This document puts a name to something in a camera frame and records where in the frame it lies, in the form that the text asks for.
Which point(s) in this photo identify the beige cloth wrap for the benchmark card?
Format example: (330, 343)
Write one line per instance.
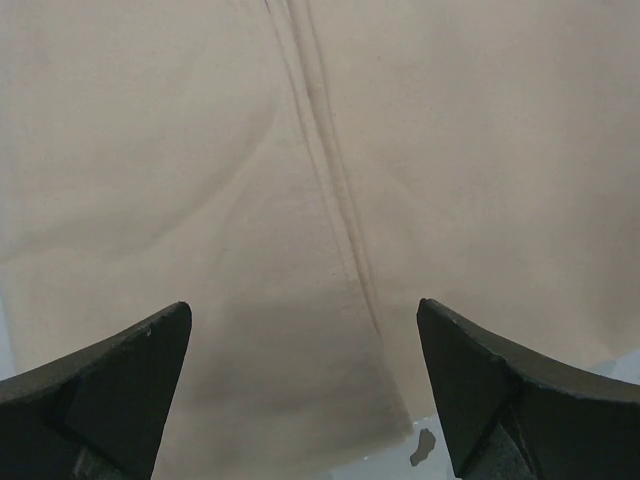
(302, 174)

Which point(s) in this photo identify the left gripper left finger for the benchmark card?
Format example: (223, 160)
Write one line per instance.
(100, 412)

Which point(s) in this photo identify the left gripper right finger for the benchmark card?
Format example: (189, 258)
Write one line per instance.
(508, 412)

